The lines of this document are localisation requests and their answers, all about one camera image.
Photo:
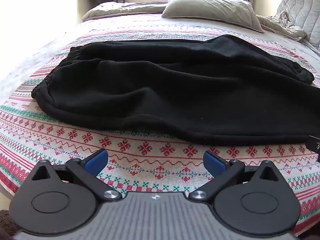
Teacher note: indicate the brown fuzzy rug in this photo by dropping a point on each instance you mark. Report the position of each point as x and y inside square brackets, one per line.
[6, 221]

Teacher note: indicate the light grey bed sheet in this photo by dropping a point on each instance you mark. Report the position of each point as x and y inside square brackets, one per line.
[30, 62]

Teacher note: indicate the red green patterned blanket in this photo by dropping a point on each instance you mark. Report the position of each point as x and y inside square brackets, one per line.
[155, 155]

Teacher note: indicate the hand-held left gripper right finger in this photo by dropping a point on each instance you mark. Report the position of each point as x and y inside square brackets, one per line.
[213, 162]

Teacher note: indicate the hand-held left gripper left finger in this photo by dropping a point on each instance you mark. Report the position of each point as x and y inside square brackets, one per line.
[96, 162]

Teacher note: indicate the folded grey quilt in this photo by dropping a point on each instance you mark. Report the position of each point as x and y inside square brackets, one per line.
[120, 10]

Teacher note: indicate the grey quilted cushion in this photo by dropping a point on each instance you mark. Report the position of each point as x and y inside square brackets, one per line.
[302, 7]

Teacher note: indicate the crumpled beige duvet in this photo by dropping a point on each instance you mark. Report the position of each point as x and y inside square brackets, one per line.
[282, 26]

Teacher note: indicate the black pants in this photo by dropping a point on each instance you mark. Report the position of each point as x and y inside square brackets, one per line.
[162, 87]

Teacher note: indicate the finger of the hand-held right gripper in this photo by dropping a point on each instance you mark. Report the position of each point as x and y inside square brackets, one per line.
[314, 143]

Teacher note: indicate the grey pillow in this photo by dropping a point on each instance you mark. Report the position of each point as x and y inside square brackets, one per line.
[212, 11]

